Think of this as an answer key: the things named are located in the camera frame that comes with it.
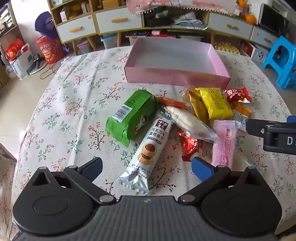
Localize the pink cloth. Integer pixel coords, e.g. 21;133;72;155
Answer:
126;0;234;16

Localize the red printed bag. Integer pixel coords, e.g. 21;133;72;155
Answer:
36;36;68;65

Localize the red white-print snack packet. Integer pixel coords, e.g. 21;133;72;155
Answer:
223;87;252;104

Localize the red foil snack packet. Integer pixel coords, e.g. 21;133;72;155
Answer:
179;128;214;163

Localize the golden snack packet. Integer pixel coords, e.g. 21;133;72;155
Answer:
181;86;210;127

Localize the wall shelf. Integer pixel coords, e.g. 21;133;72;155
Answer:
0;0;19;39

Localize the purple bag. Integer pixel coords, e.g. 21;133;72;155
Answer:
34;11;61;38

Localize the white shopping bag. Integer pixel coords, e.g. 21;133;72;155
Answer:
9;43;34;80

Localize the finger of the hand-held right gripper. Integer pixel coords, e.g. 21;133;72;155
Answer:
246;119;287;138

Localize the orange snack packet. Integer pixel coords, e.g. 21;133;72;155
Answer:
231;102;253;116

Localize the yellow egg carton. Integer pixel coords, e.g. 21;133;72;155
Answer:
215;40;240;55

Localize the red gift bag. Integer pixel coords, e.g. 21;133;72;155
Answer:
6;39;25;62

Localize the black microwave oven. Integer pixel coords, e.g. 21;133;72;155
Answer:
258;3;290;37

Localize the pink cardboard box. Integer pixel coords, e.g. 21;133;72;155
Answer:
124;36;231;90

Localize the green snack packet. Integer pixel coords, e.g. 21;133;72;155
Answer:
105;90;158;147

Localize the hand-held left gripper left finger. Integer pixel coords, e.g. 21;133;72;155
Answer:
30;157;116;205

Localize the pink snack packet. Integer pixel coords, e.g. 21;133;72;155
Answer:
212;119;238;169

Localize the wooden cabinet with white drawers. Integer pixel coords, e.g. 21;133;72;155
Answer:
47;0;280;55

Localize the blue plastic stool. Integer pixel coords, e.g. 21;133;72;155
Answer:
261;35;296;91

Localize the yellow snack packet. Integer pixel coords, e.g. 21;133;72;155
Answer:
195;87;234;120

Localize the thin orange-red snack packet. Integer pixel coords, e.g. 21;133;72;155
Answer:
158;97;188;109

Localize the black cable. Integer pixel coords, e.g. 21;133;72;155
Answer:
39;61;61;80

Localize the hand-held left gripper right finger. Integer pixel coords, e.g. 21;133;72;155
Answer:
178;157;266;205

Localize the clear white bread packet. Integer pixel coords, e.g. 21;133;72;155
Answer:
164;105;218;143

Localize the silver snack packet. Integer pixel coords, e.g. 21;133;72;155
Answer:
234;115;250;132

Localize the white and blue box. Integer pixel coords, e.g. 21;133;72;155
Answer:
250;45;270;63

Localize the clear plastic storage box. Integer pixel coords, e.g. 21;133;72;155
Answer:
100;34;119;50
76;38;96;55

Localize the white cookie bar packet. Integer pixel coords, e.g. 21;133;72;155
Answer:
116;111;174;194

